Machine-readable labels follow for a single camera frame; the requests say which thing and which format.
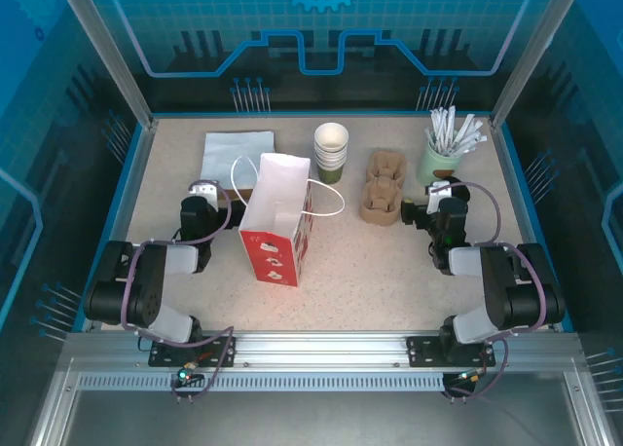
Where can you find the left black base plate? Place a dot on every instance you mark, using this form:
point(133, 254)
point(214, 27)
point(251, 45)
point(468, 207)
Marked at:
point(160, 356)

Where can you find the white napkin stack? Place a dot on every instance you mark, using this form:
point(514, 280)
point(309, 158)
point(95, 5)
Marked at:
point(229, 159)

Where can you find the white wrapped straw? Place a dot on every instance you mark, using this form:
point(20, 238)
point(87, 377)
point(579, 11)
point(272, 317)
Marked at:
point(477, 140)
point(436, 127)
point(449, 124)
point(471, 133)
point(430, 139)
point(465, 127)

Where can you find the stack of paper cups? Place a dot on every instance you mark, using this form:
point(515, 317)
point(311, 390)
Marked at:
point(331, 173)

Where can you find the small connector board with light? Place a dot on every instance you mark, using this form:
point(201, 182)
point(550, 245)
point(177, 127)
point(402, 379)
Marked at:
point(469, 377)
point(185, 375)

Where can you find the black plastic cup lid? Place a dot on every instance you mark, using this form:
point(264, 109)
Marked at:
point(462, 193)

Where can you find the pale green straw holder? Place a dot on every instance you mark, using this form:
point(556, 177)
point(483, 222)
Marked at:
point(433, 166)

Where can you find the aluminium frame post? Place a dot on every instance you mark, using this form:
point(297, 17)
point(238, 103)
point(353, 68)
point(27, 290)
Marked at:
point(525, 61)
point(117, 61)

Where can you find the red white paper bag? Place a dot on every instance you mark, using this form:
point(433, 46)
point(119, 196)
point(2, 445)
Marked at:
point(272, 251)

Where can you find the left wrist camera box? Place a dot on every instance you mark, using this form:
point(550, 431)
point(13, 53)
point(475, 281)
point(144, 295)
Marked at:
point(202, 192)

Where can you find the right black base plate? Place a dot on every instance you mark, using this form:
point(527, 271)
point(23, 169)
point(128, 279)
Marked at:
point(423, 351)

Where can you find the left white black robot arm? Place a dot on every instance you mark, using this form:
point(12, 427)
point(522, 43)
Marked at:
point(146, 280)

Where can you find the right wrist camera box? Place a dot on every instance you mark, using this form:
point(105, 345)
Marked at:
point(438, 193)

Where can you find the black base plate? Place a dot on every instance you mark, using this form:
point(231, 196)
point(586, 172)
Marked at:
point(423, 351)
point(160, 356)

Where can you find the brown cardboard cup carrier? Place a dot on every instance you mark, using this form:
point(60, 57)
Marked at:
point(382, 207)

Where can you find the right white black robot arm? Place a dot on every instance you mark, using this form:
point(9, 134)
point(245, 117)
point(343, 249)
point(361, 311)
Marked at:
point(506, 280)

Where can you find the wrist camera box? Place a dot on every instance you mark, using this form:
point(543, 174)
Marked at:
point(202, 192)
point(438, 193)

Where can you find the aluminium mounting rail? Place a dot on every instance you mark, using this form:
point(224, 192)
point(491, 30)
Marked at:
point(316, 348)

